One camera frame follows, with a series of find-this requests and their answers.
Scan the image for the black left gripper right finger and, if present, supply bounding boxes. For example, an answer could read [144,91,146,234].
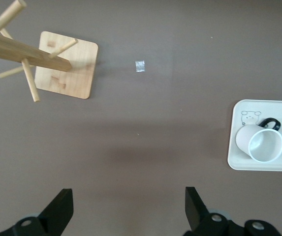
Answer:
[183,186,281,236]

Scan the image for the white mug with black handle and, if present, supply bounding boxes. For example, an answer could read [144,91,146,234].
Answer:
[235,118,282,163]

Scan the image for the cream tray with rabbit print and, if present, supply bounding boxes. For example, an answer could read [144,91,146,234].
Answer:
[227,99,282,171]

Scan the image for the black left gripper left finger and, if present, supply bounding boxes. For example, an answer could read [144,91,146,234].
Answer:
[0,188,74,236]

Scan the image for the wooden mug tree rack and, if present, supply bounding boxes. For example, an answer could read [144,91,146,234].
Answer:
[0,0,99,103]

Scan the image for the small clear tape piece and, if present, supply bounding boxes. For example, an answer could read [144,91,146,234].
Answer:
[135,60,146,73]

